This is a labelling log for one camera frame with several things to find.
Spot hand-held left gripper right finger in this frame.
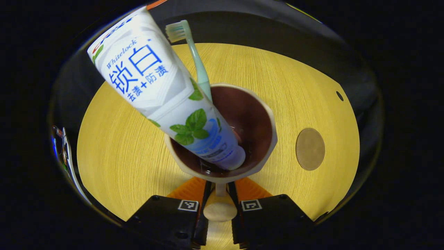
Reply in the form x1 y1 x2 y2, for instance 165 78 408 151
227 177 314 249

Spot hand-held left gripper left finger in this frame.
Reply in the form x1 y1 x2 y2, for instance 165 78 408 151
126 177 212 250

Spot round brown coaster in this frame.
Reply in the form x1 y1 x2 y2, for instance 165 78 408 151
296 128 326 171

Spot beige cup with brown inside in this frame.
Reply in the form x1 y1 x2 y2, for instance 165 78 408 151
164 83 278 223

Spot white toothpaste tube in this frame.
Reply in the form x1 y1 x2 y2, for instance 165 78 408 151
87 6 247 171

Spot pale green toothbrush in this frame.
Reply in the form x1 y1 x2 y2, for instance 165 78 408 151
165 20 213 103

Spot wooden desktop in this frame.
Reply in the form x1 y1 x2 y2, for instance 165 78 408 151
76 43 360 250

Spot white side table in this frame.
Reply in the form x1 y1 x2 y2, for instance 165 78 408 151
62 137 91 206

